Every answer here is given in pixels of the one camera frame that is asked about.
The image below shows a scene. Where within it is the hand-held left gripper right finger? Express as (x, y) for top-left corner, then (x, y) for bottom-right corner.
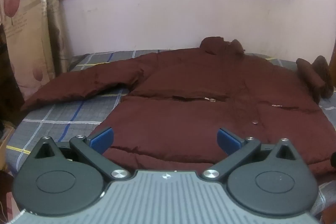
(202, 128), (300, 181)

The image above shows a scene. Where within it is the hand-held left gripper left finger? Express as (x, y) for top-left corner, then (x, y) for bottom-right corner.
(29, 127), (132, 180)

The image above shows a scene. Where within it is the maroon puffer jacket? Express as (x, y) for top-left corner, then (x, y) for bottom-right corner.
(20, 36), (336, 178)

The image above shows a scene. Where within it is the grey plaid bed sheet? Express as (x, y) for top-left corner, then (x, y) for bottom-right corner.
(5, 49), (336, 223)

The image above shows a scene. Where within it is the floral beige curtain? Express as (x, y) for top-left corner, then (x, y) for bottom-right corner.
(0, 0), (71, 102)

